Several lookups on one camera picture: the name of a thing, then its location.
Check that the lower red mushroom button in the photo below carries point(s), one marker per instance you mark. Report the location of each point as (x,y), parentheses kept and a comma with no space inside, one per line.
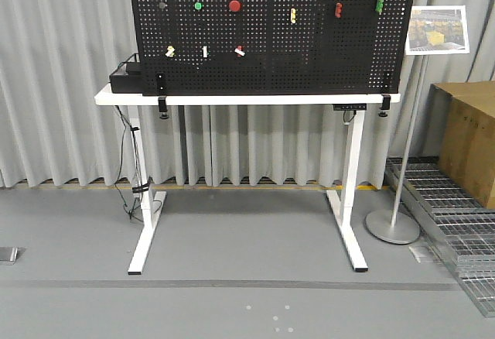
(235,6)

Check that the black box on desk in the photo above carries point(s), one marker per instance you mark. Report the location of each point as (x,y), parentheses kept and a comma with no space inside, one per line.
(127,77)

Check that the red toggle switch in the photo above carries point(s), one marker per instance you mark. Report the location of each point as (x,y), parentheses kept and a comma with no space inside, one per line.
(338,10)

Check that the grey curtain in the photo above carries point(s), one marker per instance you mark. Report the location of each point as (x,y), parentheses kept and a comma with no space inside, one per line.
(57,54)

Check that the white standing desk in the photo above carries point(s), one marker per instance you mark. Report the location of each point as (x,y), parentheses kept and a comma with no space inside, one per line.
(341,203)

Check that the right black clamp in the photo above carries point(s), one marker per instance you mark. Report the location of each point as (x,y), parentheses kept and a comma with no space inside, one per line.
(386,102)

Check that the sign stand with photo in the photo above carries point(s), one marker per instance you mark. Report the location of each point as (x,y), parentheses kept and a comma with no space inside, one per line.
(433,30)

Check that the metal floor grating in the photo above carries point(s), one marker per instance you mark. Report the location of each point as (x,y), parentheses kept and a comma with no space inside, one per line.
(459,230)

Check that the yellow white rotary knob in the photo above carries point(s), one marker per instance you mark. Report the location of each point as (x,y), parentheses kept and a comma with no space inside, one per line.
(170,51)

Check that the left black clamp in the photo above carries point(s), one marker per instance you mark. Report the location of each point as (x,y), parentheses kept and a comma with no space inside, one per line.
(161,90)

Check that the yellow toggle switch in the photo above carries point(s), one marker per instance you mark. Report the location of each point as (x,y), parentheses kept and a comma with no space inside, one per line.
(293,15)

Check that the green toggle switch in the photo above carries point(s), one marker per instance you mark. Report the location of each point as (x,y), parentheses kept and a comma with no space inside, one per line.
(379,6)

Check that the black clamp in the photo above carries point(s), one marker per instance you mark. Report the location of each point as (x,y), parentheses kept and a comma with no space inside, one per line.
(386,102)
(161,90)

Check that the desk height control panel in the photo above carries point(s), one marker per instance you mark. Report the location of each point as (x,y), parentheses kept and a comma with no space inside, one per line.
(349,107)

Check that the small metal floor plate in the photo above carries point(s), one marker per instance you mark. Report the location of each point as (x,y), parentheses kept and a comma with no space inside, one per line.
(10,254)

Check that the black perforated pegboard panel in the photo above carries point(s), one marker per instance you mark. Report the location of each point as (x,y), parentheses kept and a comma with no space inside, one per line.
(320,54)

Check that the brown cardboard box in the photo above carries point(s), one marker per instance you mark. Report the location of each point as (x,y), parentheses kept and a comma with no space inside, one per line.
(467,153)

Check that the red white rotary knob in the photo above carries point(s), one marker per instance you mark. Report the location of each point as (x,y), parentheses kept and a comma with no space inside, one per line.
(239,51)

